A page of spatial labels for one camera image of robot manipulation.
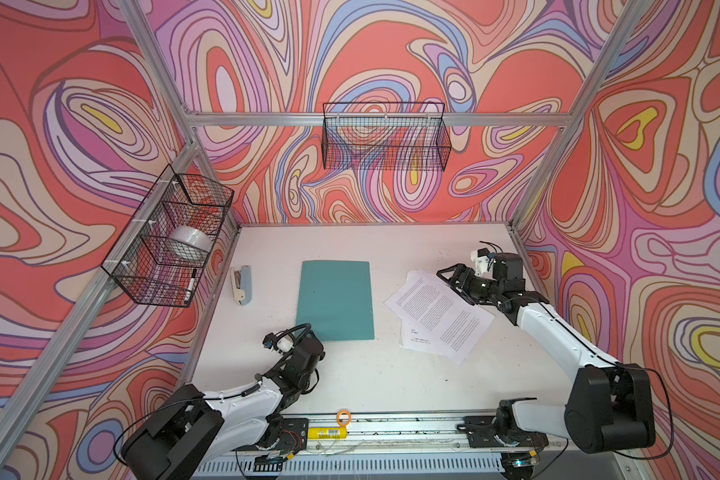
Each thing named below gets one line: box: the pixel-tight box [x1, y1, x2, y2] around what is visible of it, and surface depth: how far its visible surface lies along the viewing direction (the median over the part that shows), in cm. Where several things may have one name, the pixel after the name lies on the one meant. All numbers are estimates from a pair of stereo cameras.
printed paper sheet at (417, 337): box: [399, 318, 451, 356], surface depth 91 cm
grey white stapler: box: [230, 265, 252, 306], surface depth 100 cm
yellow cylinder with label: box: [307, 427, 348, 440], surface depth 74 cm
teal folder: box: [296, 261, 375, 341], surface depth 101 cm
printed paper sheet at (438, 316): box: [383, 268, 495, 366], surface depth 95 cm
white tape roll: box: [169, 224, 214, 257], surface depth 74 cm
